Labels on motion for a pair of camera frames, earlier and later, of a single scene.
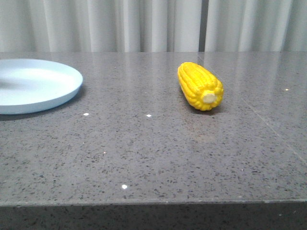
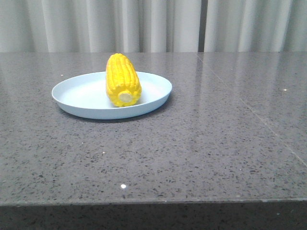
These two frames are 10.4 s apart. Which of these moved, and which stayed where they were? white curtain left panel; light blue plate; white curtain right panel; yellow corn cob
Moved: light blue plate; yellow corn cob
Stayed: white curtain left panel; white curtain right panel
